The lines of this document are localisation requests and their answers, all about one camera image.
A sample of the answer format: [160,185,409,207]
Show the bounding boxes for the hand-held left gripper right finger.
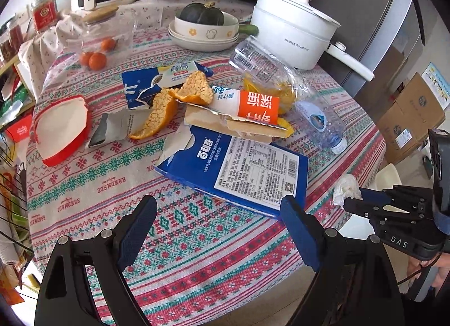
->
[280,195,401,326]

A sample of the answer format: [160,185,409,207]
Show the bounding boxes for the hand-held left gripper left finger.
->
[34,194,158,326]

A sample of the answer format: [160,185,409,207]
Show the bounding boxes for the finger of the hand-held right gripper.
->
[343,198,424,228]
[359,185,436,212]

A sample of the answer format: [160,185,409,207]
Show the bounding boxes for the white tissue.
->
[332,174,363,206]

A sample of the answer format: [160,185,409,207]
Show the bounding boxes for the blue biscuit box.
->
[154,125,309,220]

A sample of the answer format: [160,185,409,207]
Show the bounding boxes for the clear plastic bottle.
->
[294,100,348,154]

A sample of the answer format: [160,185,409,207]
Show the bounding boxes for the grey foil wrapper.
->
[88,111,150,148]

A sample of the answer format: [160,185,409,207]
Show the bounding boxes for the orange white carton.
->
[184,88,294,144]

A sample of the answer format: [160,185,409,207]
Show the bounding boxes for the person's right hand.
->
[407,254,450,293]

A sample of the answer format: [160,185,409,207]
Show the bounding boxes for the patterned red green tablecloth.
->
[26,24,388,326]

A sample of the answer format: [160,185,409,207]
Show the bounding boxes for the red rimmed white lid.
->
[30,96,93,167]

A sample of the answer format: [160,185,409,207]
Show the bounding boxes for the torn blue carton piece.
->
[121,60,214,110]

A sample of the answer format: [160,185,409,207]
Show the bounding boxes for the red paper box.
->
[5,114,34,143]

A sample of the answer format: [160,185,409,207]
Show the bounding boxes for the clear plastic bag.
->
[228,35,311,116]

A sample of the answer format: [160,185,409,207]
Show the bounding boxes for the green packet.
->
[0,83,36,127]

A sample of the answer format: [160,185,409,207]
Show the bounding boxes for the grey refrigerator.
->
[305,0,428,102]

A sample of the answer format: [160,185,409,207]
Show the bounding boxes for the white electric pot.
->
[250,0,375,83]

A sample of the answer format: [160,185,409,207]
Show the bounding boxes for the stacked plates with bowl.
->
[168,20,240,51]

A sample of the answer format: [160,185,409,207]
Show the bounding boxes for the clear glass container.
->
[55,6,138,68]

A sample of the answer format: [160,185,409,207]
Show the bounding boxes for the white flower print bowl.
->
[174,13,240,40]

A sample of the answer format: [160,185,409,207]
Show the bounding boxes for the dark green pumpkin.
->
[179,1,226,26]

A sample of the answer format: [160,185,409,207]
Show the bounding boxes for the dark spice jar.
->
[0,13,27,65]

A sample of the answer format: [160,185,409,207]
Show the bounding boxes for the red label jar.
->
[30,0,59,32]

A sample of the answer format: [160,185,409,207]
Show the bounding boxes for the black wire rack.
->
[0,133,36,270]

